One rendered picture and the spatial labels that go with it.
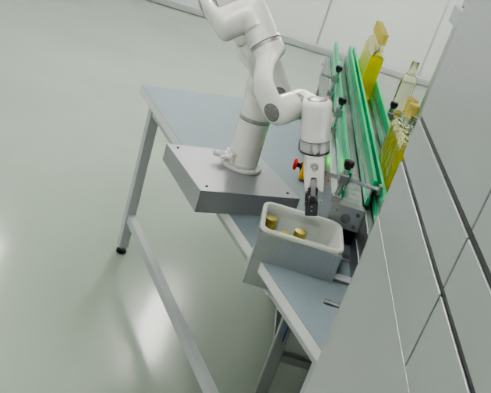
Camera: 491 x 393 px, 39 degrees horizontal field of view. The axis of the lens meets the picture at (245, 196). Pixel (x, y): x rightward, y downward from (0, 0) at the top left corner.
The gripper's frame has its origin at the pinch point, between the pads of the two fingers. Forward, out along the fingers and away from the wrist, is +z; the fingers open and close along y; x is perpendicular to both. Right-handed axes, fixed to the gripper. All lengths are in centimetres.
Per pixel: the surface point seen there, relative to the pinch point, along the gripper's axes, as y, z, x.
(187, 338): 23, 62, 37
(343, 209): 8.3, 5.0, -9.3
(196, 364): 13, 64, 33
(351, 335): -87, -22, -3
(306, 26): 605, 71, -11
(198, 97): 104, 4, 43
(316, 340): -37.7, 15.5, -1.2
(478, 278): -115, -48, -9
